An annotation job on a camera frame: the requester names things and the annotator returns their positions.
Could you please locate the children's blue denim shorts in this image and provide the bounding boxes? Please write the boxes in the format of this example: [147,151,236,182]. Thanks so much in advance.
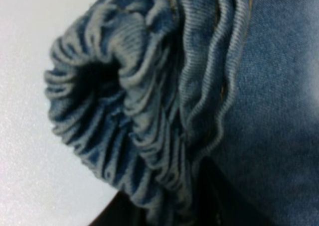
[44,0,319,226]

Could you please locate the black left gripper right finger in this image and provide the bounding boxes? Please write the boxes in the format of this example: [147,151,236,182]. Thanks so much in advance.
[196,158,229,226]

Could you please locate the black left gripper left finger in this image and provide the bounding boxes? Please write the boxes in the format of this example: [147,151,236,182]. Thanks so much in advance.
[89,192,147,226]

